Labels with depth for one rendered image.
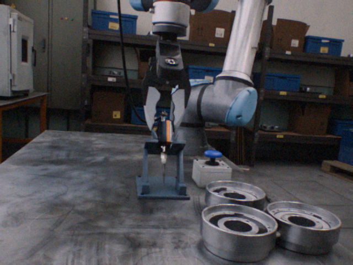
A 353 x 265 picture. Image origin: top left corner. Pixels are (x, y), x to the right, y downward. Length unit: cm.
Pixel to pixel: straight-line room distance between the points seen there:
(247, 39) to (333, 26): 451
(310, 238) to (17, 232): 40
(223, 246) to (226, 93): 58
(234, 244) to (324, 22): 507
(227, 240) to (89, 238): 19
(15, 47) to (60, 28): 173
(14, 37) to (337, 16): 434
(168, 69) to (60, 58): 374
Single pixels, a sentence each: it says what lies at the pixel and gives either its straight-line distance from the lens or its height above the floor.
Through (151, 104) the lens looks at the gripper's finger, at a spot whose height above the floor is 97.
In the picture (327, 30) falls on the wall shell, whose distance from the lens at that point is 543.
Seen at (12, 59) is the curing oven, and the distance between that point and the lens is 265.
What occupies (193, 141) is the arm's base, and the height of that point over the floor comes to 84.
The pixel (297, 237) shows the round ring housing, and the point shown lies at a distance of 50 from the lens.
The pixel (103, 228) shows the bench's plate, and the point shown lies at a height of 80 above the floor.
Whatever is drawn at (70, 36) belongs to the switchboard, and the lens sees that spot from 430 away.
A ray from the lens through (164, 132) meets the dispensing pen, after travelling 67.
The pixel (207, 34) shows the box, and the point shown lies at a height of 160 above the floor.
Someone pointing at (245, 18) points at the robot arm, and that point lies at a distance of 105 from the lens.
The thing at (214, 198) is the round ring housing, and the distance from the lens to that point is 56.
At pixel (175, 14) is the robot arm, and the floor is 115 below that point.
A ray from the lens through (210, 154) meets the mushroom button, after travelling 72.
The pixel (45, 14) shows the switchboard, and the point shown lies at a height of 166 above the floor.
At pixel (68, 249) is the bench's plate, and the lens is 46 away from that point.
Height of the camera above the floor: 102
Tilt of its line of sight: 9 degrees down
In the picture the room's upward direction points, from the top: 5 degrees clockwise
